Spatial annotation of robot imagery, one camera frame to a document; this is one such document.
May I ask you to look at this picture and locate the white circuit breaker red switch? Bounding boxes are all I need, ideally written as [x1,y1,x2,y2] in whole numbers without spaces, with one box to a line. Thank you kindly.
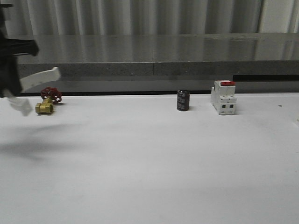
[211,80,237,115]

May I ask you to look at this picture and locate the brass valve red handwheel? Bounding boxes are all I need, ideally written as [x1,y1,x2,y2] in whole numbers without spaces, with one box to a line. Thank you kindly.
[35,87,62,115]

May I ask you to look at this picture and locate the white half pipe clamp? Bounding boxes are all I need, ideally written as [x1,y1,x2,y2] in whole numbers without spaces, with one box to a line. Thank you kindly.
[7,66,62,117]

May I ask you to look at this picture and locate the grey pleated curtain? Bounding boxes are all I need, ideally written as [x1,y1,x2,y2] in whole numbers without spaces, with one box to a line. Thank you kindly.
[3,0,299,35]

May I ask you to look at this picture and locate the grey stone counter ledge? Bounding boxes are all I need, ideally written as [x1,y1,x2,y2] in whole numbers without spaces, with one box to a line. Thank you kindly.
[18,33,299,80]

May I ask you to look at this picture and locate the black cylindrical capacitor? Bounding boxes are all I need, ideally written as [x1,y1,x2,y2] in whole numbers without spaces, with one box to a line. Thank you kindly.
[177,90,190,111]

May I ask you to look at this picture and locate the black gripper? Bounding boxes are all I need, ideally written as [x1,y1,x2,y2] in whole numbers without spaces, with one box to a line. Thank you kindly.
[0,3,40,98]

